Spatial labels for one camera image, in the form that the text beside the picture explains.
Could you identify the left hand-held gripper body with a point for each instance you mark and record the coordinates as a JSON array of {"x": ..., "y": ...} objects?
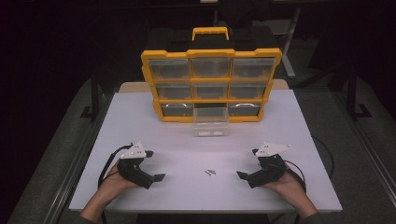
[{"x": 134, "y": 169}]

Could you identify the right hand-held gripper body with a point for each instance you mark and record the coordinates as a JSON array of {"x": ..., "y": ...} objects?
[{"x": 269, "y": 169}]

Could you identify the small grey screw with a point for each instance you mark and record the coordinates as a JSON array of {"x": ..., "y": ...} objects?
[
  {"x": 207, "y": 173},
  {"x": 211, "y": 170}
]

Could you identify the clear plastic screw drawer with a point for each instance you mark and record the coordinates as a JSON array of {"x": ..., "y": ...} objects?
[{"x": 211, "y": 119}]

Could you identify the person's left hand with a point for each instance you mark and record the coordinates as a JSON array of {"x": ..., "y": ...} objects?
[{"x": 113, "y": 185}]

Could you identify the person's right hand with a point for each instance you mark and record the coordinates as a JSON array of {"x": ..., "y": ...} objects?
[{"x": 289, "y": 186}]

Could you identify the black metal stand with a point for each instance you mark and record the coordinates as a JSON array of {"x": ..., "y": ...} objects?
[
  {"x": 95, "y": 93},
  {"x": 352, "y": 93}
]

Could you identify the set of clear cabinet drawers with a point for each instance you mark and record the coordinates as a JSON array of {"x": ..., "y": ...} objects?
[{"x": 169, "y": 69}]

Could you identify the grey metal table leg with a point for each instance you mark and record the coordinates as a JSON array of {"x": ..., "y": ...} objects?
[{"x": 289, "y": 53}]

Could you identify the yellow black organizer cabinet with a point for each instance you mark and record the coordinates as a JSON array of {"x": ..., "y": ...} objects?
[{"x": 211, "y": 53}]

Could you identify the aluminium floor rail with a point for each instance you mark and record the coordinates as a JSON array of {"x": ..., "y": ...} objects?
[
  {"x": 67, "y": 186},
  {"x": 371, "y": 152}
]

